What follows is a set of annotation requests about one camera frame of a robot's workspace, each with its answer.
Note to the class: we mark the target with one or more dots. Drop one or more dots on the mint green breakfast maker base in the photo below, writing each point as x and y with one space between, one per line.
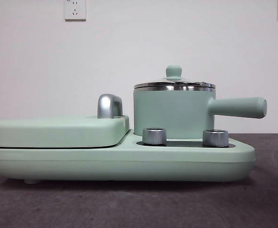
82 164

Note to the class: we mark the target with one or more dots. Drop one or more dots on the silver control knob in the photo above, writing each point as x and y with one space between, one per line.
215 138
154 136

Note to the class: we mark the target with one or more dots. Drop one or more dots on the mint green hinged griddle lid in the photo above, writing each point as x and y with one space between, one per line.
53 133

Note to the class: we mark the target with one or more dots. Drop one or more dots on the dark grey felt mat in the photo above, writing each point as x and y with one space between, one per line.
200 204

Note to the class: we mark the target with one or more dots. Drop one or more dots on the white wall socket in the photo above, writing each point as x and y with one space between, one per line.
75 10

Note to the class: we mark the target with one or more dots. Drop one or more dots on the glass lid with green knob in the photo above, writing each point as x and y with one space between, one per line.
173 71

